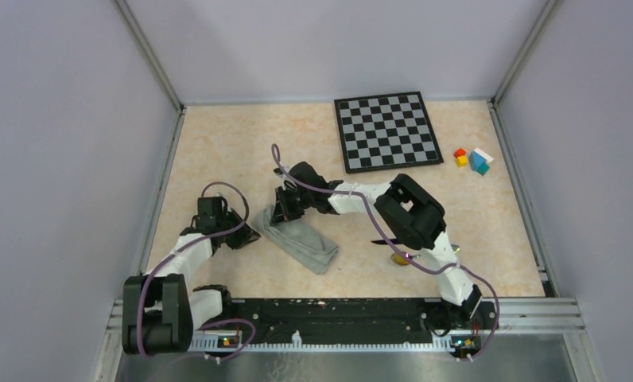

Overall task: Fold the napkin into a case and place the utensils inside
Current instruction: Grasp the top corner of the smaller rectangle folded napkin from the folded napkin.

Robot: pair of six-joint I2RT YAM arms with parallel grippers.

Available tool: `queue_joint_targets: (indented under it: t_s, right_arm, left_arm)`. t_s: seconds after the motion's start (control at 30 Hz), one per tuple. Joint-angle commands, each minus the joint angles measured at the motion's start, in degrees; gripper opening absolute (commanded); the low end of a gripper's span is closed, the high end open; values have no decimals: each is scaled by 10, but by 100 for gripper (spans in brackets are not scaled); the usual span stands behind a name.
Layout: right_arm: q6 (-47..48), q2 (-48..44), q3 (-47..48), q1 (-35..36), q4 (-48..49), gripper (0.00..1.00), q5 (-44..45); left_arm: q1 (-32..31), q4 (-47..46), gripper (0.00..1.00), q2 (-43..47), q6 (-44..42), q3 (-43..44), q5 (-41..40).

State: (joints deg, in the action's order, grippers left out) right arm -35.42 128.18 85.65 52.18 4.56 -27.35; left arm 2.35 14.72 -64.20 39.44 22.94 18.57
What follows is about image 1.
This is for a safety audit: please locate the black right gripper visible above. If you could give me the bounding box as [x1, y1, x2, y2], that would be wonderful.
[270, 185, 313, 228]

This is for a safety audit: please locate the grey cloth napkin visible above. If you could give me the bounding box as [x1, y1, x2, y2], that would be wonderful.
[252, 205, 340, 275]

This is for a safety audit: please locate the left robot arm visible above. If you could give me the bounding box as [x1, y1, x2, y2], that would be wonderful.
[121, 196, 260, 356]

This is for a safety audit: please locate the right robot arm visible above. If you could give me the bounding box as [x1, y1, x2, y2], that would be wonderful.
[270, 162, 483, 328]

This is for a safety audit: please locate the dark purple knife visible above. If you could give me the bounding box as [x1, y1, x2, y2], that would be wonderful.
[371, 239, 399, 245]

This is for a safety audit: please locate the iridescent metal spoon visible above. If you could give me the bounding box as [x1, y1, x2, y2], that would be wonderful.
[390, 244, 460, 266]

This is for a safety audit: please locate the black and grey chessboard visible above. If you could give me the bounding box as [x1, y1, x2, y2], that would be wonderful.
[333, 91, 444, 173]

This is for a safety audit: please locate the yellow wooden block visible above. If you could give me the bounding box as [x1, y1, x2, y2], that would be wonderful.
[456, 155, 469, 168]

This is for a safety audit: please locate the red wooden block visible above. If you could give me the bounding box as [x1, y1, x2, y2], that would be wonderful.
[453, 148, 467, 158]

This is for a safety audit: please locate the blue wooden block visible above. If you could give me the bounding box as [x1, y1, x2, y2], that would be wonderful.
[468, 151, 487, 171]

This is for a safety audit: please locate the teal wooden block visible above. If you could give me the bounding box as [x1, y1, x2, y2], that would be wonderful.
[476, 162, 490, 176]

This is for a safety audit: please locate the white wooden block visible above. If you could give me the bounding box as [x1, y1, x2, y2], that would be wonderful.
[473, 148, 494, 163]

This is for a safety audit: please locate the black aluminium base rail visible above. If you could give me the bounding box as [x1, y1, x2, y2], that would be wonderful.
[105, 298, 581, 364]

